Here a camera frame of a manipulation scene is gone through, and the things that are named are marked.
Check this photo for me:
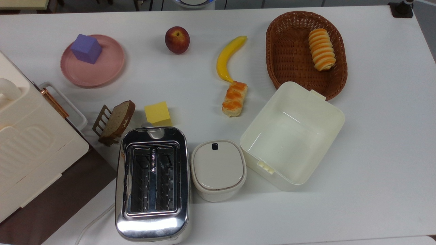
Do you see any striped orange bread roll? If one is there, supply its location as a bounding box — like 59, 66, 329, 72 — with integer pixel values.
308, 28, 337, 72

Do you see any white toaster cord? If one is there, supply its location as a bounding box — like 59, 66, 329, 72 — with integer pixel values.
74, 203, 116, 245

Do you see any brown bread slice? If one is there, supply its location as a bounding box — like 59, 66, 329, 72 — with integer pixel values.
99, 100, 136, 138

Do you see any small cream lidded bin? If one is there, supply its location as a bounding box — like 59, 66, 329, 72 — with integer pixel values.
190, 139, 247, 203

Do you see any yellow banana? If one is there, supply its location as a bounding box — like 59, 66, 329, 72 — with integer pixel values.
216, 35, 248, 84

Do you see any silver two-slot toaster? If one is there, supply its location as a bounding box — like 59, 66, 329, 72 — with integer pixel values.
115, 122, 191, 244

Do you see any copper bread box handle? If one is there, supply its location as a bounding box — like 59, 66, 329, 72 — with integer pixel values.
41, 88, 70, 119

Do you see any purple cube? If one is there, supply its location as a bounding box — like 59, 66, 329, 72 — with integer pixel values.
71, 34, 103, 65

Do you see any red apple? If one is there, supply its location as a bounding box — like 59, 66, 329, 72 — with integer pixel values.
165, 26, 190, 55

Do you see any yellow cube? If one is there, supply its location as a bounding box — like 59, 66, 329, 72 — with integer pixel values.
144, 101, 172, 127

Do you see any yellowish side table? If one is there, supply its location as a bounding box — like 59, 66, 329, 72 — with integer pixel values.
0, 0, 49, 10

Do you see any open cream plastic container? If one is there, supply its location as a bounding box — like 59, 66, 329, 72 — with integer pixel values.
240, 81, 346, 192

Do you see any copper toast rack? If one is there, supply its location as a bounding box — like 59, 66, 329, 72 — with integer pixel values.
92, 105, 125, 147

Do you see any robot base ring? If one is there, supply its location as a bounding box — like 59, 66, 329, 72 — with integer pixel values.
172, 0, 216, 10

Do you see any orange glazed bread loaf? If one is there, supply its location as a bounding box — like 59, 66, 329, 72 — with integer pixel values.
222, 81, 248, 117

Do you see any pink plate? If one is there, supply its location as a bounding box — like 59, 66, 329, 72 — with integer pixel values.
60, 34, 125, 88

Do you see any brown wicker basket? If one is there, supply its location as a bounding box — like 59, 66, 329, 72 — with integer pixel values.
266, 11, 348, 101

